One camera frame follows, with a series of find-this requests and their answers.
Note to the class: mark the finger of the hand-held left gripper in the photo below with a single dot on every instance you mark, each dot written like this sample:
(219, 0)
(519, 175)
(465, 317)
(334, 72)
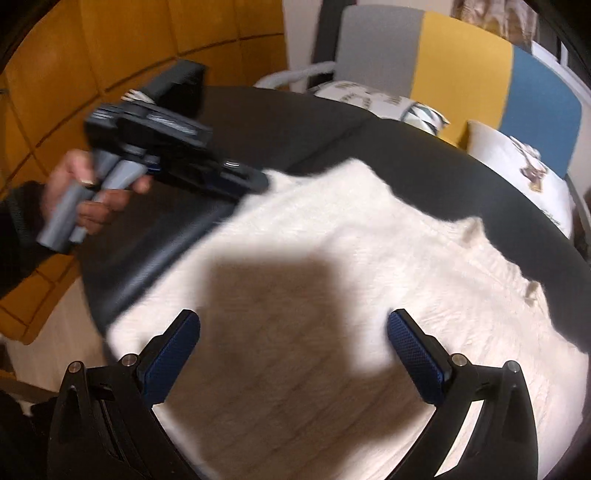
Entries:
(244, 182)

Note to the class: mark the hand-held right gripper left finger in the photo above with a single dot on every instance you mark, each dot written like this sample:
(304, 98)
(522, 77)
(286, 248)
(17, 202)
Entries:
(171, 360)

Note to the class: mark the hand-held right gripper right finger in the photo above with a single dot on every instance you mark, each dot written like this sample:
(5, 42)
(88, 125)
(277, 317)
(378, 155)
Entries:
(415, 360)

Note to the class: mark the cream fluffy blanket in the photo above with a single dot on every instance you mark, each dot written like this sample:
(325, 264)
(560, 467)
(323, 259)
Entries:
(323, 221)

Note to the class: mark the person's left hand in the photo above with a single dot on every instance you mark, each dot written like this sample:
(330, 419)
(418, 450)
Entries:
(69, 173)

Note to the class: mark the light grey tubular armrest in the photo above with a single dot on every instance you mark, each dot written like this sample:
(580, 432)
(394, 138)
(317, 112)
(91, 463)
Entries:
(576, 207)
(295, 74)

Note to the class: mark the white grey print cushion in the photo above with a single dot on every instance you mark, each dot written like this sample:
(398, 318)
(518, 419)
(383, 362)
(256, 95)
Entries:
(360, 97)

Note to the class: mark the white deer print pillow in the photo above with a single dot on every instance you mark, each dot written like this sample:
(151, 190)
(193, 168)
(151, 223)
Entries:
(508, 161)

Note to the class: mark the grey yellow blue backrest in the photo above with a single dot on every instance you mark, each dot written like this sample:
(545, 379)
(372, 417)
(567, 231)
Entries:
(461, 60)

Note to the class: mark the beige patterned curtain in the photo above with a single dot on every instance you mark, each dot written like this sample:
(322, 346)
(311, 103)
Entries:
(494, 23)

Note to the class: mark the large sliding window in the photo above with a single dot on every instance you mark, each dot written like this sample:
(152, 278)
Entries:
(554, 41)

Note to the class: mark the black backrest bracket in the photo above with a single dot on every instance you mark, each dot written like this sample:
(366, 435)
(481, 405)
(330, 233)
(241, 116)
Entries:
(330, 32)

